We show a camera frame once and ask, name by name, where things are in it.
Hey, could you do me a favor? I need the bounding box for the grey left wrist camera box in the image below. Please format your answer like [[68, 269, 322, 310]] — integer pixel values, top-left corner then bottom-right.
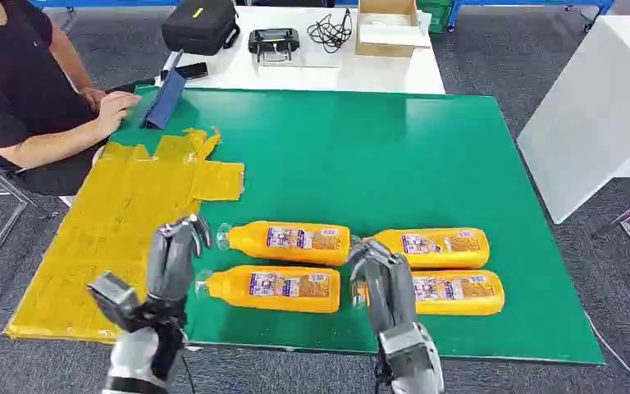
[[86, 272, 141, 334]]

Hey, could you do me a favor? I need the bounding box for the blue tablet case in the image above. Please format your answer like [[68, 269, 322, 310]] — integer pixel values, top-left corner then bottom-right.
[[144, 50, 187, 131]]

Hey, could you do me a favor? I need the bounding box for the large white table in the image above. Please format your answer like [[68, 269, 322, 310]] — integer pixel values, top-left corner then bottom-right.
[[517, 15, 630, 225]]

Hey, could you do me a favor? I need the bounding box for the black coiled cable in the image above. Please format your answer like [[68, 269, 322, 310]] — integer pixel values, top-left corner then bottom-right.
[[306, 7, 354, 54]]

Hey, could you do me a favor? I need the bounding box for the black handheld controller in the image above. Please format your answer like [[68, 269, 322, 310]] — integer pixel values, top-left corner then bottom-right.
[[248, 27, 301, 62]]

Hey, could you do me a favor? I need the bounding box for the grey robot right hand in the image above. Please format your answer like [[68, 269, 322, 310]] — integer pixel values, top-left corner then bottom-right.
[[345, 238, 420, 336]]

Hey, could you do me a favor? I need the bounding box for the person's hand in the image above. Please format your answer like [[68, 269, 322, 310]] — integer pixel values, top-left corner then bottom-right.
[[78, 86, 108, 113], [96, 90, 142, 138]]

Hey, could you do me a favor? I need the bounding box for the orange drink bottle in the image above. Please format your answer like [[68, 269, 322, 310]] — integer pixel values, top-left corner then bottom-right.
[[350, 270, 506, 317], [366, 227, 491, 271], [217, 220, 352, 268], [195, 264, 342, 315]]

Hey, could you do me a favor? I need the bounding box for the person's left hand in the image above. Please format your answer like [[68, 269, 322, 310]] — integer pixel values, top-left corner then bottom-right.
[[78, 86, 108, 113]]

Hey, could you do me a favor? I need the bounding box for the cardboard box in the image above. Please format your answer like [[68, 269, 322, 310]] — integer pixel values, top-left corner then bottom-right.
[[354, 0, 431, 59]]

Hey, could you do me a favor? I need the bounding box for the green table mat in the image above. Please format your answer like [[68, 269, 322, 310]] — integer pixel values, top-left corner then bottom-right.
[[109, 86, 605, 365]]

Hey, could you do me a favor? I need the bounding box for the white paper sheet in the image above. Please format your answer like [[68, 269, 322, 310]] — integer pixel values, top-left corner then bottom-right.
[[359, 13, 431, 49]]

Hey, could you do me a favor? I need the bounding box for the thin floor cable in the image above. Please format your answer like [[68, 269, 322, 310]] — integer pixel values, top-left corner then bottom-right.
[[583, 310, 630, 394]]

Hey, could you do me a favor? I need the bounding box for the blue metal rack frame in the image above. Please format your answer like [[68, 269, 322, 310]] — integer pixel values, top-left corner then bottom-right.
[[26, 0, 616, 16]]

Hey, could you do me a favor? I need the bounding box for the person's right hand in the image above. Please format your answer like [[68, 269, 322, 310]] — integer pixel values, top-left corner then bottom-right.
[[96, 90, 142, 138]]

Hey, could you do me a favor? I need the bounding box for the green plastic crate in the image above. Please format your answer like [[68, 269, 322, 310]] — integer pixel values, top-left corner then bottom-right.
[[416, 0, 456, 34]]

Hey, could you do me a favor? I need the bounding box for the black carry bag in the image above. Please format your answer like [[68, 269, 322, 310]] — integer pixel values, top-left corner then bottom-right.
[[161, 0, 241, 57]]

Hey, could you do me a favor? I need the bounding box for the yellow sheet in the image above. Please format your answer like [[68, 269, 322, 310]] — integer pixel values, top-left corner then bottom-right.
[[2, 127, 245, 345]]

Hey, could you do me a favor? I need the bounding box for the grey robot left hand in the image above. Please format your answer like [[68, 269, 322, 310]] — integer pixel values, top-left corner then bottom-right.
[[145, 213, 213, 315]]

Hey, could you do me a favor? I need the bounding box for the person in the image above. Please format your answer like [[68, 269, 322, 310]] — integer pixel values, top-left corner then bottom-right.
[[0, 0, 142, 197]]

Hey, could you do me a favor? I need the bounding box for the black phone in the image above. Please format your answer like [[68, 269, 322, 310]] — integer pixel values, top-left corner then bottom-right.
[[175, 62, 210, 81]]

